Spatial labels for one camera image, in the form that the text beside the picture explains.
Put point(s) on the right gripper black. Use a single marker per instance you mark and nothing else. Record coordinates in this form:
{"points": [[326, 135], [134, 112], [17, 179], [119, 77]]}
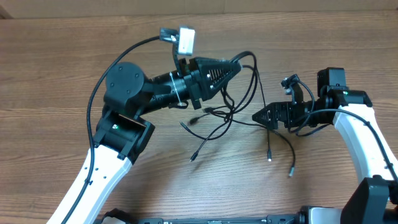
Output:
{"points": [[274, 111]]}

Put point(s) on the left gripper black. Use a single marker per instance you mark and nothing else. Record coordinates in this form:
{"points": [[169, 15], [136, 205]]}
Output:
{"points": [[199, 86]]}

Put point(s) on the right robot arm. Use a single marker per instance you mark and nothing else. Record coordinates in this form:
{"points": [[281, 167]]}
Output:
{"points": [[368, 204]]}

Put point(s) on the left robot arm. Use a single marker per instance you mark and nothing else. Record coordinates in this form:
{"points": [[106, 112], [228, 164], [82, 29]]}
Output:
{"points": [[121, 133]]}

